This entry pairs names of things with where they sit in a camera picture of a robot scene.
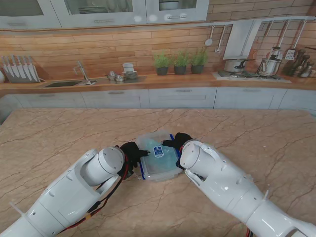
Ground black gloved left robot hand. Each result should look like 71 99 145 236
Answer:
119 141 152 170

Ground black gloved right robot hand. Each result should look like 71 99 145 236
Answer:
161 132 195 156

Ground clear plastic crate lid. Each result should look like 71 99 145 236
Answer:
136 129 183 178

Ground clear bubble film sheet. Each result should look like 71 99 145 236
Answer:
142 137 178 171

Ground clear plastic crate blue handles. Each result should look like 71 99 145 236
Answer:
136 129 184 184

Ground printed kitchen backdrop banner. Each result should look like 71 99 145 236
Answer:
0 0 316 111

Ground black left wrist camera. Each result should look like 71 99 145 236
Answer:
120 167 136 181

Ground red black left arm cable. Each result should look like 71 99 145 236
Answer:
56 153 132 235

